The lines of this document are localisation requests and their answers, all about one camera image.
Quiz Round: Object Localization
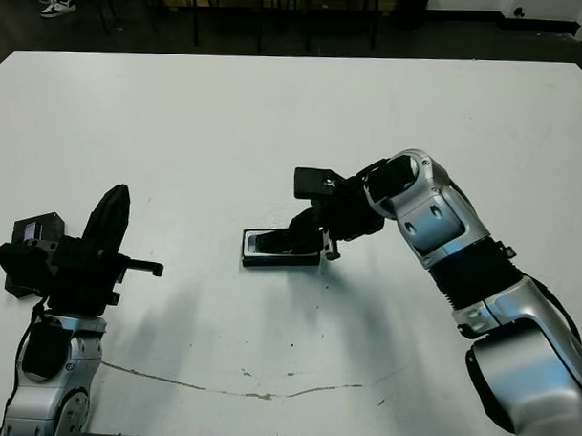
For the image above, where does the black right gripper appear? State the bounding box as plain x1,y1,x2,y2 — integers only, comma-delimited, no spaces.
262,171,388,264

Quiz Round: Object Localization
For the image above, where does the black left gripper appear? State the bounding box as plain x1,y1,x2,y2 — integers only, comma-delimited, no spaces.
46,182,168,320

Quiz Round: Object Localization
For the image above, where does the black box with white lining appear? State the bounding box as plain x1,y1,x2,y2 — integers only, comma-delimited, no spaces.
241,228,324,272

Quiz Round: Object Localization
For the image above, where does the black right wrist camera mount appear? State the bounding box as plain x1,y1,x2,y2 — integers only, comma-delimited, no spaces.
293,166,344,201

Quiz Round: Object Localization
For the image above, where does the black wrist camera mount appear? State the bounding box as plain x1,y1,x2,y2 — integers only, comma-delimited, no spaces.
0,239,57,302
293,166,344,201

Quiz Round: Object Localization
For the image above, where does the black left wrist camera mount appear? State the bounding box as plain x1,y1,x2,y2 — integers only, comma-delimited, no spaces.
0,239,57,302

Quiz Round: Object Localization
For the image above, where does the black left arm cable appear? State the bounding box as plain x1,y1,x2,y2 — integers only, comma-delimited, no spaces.
5,299,48,411

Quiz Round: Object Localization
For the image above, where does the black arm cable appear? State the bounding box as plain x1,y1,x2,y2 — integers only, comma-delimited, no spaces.
5,299,48,411
525,276,582,344

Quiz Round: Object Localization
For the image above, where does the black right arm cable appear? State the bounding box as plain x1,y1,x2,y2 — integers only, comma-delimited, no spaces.
525,276,582,344

